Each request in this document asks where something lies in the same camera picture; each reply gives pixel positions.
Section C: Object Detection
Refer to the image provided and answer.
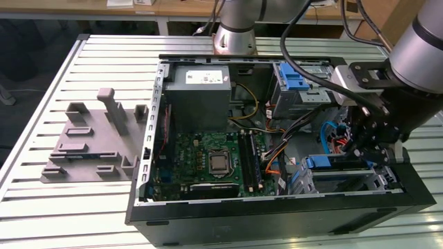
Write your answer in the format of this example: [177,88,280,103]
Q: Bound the black graphics card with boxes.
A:
[178,181,240,200]

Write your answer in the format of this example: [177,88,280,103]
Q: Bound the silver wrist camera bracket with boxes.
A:
[391,146,409,164]

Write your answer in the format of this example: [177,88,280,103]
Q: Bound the hard disk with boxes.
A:
[292,154,388,192]

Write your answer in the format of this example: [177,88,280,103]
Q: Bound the large white box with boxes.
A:
[105,0,134,8]

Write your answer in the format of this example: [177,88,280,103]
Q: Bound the silver CPU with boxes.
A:
[210,155,229,171]

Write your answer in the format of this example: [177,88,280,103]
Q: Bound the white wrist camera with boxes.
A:
[329,64,384,106]

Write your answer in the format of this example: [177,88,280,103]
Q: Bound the silver disk bay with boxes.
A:
[288,154,395,195]

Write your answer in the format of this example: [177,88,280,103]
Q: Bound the red orange wire bundle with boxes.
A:
[331,136,349,153]

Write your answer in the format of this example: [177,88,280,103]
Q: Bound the CPU socket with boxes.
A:
[206,149,233,178]

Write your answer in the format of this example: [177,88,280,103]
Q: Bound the blue drive latch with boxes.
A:
[280,62,311,91]

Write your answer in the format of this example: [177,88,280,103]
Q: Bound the thin red wire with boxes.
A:
[157,105,173,160]

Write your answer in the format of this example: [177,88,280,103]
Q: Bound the green motherboard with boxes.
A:
[152,131,280,200]

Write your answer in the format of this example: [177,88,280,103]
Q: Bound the black cable bundle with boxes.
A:
[262,102,347,161]

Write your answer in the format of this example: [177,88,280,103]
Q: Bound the grey power supply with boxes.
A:
[161,64,232,133]

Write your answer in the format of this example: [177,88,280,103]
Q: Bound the wooden cabinet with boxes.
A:
[355,0,425,52]

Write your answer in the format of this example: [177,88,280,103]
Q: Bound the grey chair foot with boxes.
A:
[0,82,16,106]

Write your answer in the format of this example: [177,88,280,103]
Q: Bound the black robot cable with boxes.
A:
[192,0,395,109]

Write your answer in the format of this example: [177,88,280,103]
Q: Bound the black open PC case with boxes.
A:
[124,53,436,247]

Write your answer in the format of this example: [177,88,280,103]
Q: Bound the grey parts rack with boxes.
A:
[40,87,149,184]

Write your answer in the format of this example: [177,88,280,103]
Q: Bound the wooden desk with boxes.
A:
[0,0,367,39]

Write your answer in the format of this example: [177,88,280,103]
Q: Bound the metal optical drive cage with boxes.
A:
[270,61,348,120]

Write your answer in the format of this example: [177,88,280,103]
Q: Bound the blue wire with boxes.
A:
[320,120,347,156]

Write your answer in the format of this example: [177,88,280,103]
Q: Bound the yellow wire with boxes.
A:
[228,82,260,121]

